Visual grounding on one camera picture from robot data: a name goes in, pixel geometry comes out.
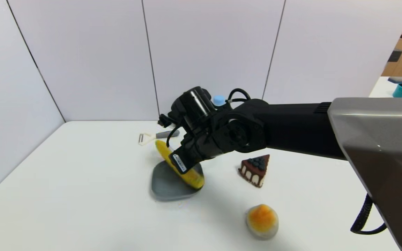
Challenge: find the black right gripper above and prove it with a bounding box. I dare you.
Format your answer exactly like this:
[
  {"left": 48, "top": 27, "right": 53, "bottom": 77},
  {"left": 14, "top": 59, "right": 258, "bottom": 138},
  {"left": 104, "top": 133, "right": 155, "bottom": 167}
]
[{"left": 169, "top": 134, "right": 223, "bottom": 175}]

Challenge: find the yellow banana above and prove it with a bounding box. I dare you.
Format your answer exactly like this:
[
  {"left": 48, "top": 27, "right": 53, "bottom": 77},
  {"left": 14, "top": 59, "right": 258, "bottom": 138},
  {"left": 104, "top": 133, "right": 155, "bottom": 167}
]
[{"left": 155, "top": 140, "right": 205, "bottom": 190}]

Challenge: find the grey square dish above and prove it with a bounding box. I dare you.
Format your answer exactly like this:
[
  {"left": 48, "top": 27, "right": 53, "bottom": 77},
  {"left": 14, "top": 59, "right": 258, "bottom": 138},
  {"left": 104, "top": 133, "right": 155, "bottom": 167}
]
[{"left": 151, "top": 160, "right": 204, "bottom": 201}]

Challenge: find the chocolate blueberry cake slice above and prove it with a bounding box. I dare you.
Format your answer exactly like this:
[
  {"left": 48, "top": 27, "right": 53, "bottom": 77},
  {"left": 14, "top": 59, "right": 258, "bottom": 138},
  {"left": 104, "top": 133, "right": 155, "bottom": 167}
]
[{"left": 238, "top": 154, "right": 270, "bottom": 188}]

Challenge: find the orange and white bun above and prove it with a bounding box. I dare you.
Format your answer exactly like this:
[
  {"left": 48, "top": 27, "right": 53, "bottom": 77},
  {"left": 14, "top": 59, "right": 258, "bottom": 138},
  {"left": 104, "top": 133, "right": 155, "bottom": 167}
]
[{"left": 246, "top": 204, "right": 279, "bottom": 239}]

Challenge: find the white background table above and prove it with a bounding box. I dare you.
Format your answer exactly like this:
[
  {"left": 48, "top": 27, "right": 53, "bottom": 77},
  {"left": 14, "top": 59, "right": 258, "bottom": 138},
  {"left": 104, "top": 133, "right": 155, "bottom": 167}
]
[{"left": 368, "top": 77, "right": 402, "bottom": 98}]

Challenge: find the grey handled white peeler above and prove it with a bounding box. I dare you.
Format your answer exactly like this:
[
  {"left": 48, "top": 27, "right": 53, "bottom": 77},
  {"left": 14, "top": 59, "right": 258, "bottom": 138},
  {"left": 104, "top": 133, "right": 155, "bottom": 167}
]
[{"left": 139, "top": 130, "right": 180, "bottom": 146}]

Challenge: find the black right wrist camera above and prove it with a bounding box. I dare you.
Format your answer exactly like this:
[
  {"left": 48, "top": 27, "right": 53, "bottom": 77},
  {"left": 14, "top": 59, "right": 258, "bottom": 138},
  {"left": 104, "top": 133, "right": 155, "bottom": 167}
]
[{"left": 158, "top": 86, "right": 217, "bottom": 135}]

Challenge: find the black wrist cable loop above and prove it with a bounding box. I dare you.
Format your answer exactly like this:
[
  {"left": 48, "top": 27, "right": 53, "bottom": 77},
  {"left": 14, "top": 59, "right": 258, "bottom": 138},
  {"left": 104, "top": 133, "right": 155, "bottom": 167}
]
[{"left": 226, "top": 88, "right": 251, "bottom": 104}]

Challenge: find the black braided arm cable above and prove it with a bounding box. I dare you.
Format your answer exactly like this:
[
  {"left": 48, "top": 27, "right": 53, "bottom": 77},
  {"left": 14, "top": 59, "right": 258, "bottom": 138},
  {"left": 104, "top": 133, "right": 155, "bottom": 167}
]
[{"left": 350, "top": 193, "right": 387, "bottom": 235}]

